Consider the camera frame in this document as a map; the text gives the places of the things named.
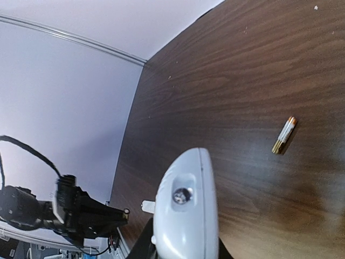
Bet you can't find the gold AAA battery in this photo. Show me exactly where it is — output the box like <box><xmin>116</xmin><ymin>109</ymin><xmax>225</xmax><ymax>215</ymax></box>
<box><xmin>123</xmin><ymin>208</ymin><xmax>130</xmax><ymax>220</ymax></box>
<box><xmin>272</xmin><ymin>116</ymin><xmax>298</xmax><ymax>154</ymax></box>

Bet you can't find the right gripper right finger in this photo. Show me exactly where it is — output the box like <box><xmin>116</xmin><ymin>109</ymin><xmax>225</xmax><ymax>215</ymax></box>
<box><xmin>218</xmin><ymin>238</ymin><xmax>234</xmax><ymax>259</ymax></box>

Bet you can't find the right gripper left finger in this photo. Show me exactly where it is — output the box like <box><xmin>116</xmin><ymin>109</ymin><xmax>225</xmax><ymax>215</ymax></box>
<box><xmin>126</xmin><ymin>218</ymin><xmax>158</xmax><ymax>259</ymax></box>

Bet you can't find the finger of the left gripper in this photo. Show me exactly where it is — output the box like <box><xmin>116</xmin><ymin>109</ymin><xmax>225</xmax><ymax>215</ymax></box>
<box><xmin>78</xmin><ymin>188</ymin><xmax>123</xmax><ymax>216</ymax></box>
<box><xmin>72</xmin><ymin>215</ymin><xmax>127</xmax><ymax>239</ymax></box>

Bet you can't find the white battery cover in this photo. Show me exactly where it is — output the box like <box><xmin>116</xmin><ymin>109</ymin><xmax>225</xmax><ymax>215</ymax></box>
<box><xmin>141</xmin><ymin>200</ymin><xmax>156</xmax><ymax>214</ymax></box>

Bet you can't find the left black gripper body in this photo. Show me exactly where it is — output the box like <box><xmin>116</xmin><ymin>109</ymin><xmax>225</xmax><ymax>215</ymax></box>
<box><xmin>1</xmin><ymin>186</ymin><xmax>81</xmax><ymax>236</ymax></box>

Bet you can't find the white remote control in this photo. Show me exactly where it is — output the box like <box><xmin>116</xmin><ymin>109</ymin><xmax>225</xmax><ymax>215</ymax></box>
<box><xmin>151</xmin><ymin>148</ymin><xmax>219</xmax><ymax>258</ymax></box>

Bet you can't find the left aluminium frame post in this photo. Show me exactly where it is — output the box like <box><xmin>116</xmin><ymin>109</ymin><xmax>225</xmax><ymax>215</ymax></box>
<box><xmin>1</xmin><ymin>14</ymin><xmax>147</xmax><ymax>66</ymax></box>

